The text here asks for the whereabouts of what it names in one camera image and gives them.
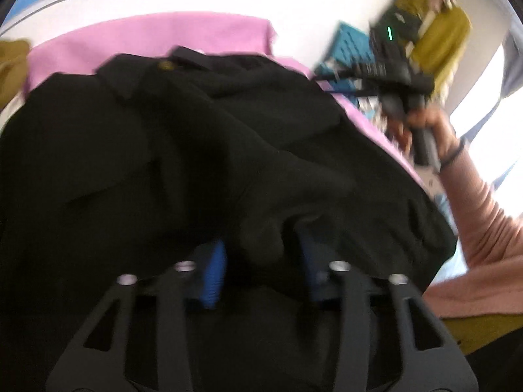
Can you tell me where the grey blue curtain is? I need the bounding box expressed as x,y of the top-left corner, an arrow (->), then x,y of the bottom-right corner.
462,28 -> 523,190

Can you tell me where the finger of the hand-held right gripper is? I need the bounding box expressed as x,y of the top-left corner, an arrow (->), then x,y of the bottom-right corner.
323,82 -> 381,98
314,66 -> 368,83

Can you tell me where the pink blanket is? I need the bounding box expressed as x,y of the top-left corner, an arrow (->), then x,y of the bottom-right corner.
22,12 -> 428,190

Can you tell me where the person's right hand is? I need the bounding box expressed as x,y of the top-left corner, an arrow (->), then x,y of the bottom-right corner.
388,106 -> 466,169

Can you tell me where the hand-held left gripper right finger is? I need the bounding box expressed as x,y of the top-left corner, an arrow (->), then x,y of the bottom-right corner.
296,229 -> 479,392

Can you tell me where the person's body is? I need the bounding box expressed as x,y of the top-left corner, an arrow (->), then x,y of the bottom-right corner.
423,267 -> 523,392

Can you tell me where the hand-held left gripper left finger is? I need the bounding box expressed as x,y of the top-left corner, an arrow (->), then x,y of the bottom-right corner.
45,241 -> 227,392

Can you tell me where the mustard brown garment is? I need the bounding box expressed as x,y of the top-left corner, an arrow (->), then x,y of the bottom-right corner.
0,39 -> 34,110

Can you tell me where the blue plastic crate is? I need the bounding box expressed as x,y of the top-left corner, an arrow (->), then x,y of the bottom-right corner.
314,22 -> 379,111

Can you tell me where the light blue cloth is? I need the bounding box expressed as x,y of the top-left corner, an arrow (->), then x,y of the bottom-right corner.
432,194 -> 468,280

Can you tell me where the hanging mustard clothing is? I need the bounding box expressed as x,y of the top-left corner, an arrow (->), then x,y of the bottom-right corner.
394,0 -> 473,95

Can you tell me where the person's right forearm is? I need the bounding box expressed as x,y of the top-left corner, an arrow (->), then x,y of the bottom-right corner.
439,141 -> 523,272

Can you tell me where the dark wrist band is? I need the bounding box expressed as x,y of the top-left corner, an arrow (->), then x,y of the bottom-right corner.
440,138 -> 467,172

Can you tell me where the black garment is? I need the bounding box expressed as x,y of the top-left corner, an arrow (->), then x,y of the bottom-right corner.
0,47 -> 457,392

